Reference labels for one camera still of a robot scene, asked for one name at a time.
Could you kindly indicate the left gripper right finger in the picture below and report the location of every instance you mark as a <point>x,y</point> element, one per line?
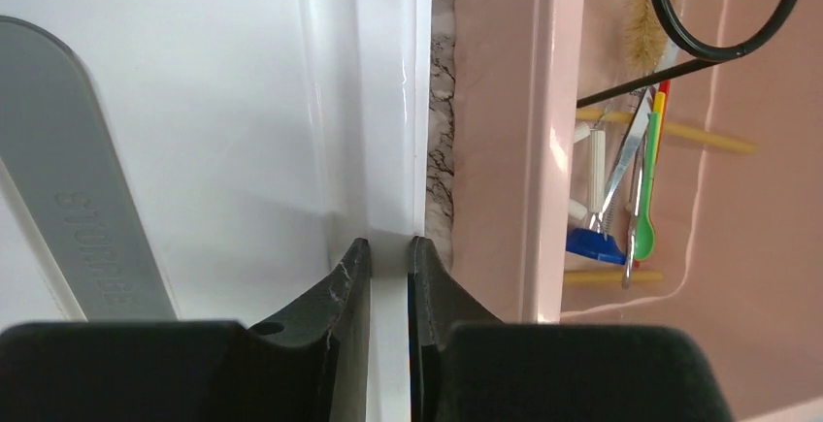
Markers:
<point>468,365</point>

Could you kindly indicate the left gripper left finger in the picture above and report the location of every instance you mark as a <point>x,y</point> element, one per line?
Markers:
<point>305,362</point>

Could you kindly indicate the yellow rubber tube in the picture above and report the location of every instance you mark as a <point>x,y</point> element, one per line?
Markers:
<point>681,130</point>

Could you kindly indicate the white clay triangle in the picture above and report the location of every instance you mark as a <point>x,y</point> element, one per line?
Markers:
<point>596,175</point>

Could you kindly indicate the pink plastic bin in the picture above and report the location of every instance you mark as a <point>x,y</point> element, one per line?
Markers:
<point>736,202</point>

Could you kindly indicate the red plastic spoon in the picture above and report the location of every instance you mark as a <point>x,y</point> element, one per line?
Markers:
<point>645,236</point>

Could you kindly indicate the tan bristle test-tube brush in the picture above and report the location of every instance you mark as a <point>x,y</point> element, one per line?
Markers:
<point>644,39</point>

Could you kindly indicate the black metal ring stand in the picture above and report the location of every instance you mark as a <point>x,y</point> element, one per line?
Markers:
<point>694,29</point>

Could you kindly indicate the blue plastic clip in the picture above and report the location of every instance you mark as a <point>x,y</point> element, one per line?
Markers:
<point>594,245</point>

